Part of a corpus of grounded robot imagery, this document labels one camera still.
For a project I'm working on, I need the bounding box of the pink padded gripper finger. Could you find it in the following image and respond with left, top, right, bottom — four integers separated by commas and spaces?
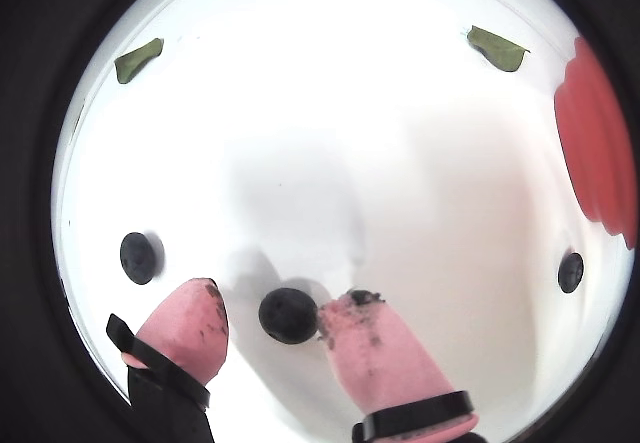
105, 276, 230, 443
317, 288, 480, 443

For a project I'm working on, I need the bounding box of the dark blueberry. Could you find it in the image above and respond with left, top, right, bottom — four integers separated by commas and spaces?
558, 251, 585, 294
119, 231, 154, 285
258, 287, 320, 345

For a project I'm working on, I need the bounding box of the red collapsible silicone cup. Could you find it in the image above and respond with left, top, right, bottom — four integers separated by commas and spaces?
553, 36, 637, 250

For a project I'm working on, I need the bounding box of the green leaf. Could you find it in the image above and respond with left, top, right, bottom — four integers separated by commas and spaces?
465, 25, 531, 73
114, 37, 165, 84

